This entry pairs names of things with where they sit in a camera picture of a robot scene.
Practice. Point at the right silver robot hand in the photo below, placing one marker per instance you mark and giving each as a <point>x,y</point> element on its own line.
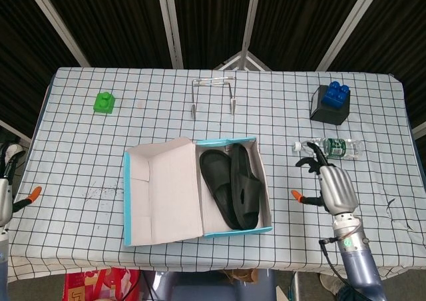
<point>337,191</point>

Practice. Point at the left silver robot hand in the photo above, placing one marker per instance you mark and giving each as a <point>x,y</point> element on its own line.
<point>5,207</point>

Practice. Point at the black rubber slipper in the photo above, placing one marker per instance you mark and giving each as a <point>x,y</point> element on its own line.
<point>243,187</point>
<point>214,168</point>

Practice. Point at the light blue cardboard shoe box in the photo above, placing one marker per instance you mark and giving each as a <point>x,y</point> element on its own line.
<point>169,187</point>

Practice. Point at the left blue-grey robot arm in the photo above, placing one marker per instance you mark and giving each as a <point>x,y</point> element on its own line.
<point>2,264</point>

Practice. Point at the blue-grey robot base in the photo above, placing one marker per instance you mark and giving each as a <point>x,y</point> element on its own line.
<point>206,291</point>

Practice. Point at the black square holder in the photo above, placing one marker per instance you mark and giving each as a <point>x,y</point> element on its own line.
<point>329,116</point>

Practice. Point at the red patterned bag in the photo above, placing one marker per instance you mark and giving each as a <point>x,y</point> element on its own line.
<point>96,284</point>

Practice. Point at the clear plastic water bottle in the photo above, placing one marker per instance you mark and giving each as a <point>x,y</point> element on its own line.
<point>339,148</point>

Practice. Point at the white sneaker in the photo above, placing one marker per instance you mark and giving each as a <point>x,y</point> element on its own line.
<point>16,149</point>

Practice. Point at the white black checkered tablecloth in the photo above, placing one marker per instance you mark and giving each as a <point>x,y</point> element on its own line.
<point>83,181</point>

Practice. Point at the grey sneaker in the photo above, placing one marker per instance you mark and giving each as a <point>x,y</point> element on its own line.
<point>331,282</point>

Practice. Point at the blue toy building brick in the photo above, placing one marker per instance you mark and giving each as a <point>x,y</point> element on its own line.
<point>336,96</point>

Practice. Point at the brown paper bag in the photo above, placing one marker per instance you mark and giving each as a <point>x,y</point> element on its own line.
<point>241,276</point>

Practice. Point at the green toy building brick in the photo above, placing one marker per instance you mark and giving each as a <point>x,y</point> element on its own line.
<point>104,104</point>

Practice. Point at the white triangular metal frame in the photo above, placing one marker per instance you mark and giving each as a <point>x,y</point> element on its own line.
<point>233,63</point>

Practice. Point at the black folding screen white frame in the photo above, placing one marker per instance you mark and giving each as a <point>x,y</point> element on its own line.
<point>116,21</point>

